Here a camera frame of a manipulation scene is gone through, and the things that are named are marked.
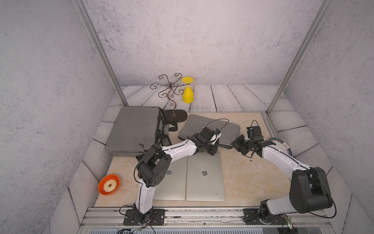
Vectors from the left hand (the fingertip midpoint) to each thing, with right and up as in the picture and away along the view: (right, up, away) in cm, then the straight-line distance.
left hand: (219, 148), depth 90 cm
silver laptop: (-9, -18, -5) cm, 20 cm away
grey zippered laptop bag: (-55, +12, +12) cm, 58 cm away
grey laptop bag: (-17, +14, +22) cm, 32 cm away
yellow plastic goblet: (-19, +34, +11) cm, 41 cm away
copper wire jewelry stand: (-30, +22, +29) cm, 47 cm away
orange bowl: (-66, -17, -9) cm, 68 cm away
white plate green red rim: (+45, 0, +12) cm, 47 cm away
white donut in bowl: (-62, -20, -9) cm, 66 cm away
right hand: (+8, +4, -1) cm, 9 cm away
